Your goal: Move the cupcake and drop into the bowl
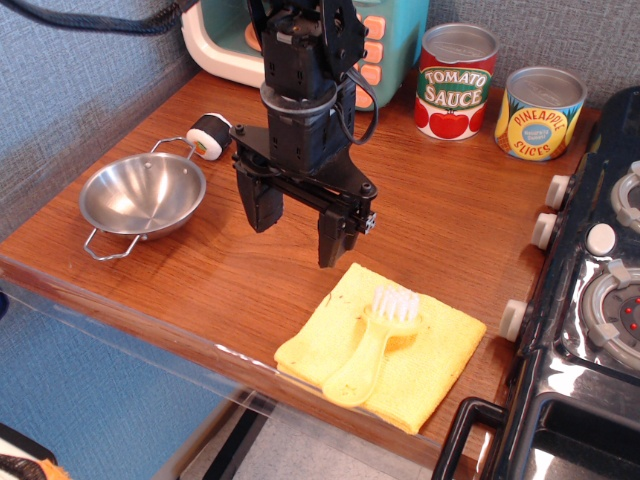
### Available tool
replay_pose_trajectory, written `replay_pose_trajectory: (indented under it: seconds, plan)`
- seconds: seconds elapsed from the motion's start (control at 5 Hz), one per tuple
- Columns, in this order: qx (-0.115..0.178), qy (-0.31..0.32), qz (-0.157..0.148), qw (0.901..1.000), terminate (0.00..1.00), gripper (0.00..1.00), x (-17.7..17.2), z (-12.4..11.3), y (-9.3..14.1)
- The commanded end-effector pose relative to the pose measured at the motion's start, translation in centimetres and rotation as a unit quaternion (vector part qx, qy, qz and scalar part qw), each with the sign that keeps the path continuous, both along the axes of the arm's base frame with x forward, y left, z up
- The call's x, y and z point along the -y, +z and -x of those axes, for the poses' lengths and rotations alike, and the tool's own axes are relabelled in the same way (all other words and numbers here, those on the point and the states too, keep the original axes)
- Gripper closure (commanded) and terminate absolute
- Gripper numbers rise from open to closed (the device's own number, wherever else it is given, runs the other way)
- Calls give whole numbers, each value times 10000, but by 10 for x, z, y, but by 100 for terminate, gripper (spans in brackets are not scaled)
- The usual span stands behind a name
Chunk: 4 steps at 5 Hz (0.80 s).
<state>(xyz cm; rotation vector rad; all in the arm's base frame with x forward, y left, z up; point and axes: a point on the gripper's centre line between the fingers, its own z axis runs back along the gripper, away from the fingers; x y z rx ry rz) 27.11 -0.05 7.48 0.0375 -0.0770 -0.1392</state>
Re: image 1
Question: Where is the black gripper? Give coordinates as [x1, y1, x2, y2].
[230, 124, 377, 268]

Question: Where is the plush sushi roll toy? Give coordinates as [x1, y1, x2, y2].
[186, 113, 232, 161]

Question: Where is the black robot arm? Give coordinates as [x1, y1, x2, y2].
[231, 1, 378, 268]

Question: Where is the yellow toy dish brush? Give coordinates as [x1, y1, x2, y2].
[322, 285, 421, 408]

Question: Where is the yellow folded cloth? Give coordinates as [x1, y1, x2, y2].
[274, 263, 486, 435]

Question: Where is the teal toy microwave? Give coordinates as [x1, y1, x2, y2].
[181, 1, 429, 111]

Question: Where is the tomato sauce can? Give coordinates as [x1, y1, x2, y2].
[414, 23, 499, 141]

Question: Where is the pineapple slices can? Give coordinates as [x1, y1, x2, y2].
[494, 66, 587, 162]

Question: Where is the black toy stove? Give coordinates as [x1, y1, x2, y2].
[433, 87, 639, 479]

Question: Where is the orange plush object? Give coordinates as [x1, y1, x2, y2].
[0, 453, 71, 480]

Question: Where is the stainless steel bowl with handles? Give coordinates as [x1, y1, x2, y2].
[79, 137, 206, 261]

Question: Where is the black braided cable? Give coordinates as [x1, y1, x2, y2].
[6, 0, 201, 36]

